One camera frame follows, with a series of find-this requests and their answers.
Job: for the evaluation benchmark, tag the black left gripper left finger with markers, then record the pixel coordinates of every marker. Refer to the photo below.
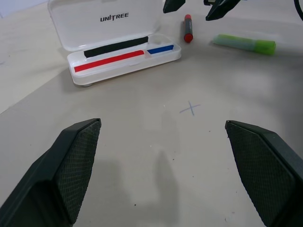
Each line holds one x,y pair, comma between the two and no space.
59,170

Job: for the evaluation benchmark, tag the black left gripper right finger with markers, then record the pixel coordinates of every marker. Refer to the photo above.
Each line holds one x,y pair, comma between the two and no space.
267,170

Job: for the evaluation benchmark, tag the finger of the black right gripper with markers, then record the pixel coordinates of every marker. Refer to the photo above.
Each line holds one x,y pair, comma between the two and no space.
222,9
172,5

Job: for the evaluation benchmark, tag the red and grey marker pen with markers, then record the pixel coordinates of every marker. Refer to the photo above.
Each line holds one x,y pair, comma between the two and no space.
188,27

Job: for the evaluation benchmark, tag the green highlighter pen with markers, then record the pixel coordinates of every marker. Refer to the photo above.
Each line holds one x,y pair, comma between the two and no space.
243,44

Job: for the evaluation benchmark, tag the white rectangular case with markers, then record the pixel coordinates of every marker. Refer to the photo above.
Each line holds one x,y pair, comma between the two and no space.
113,33

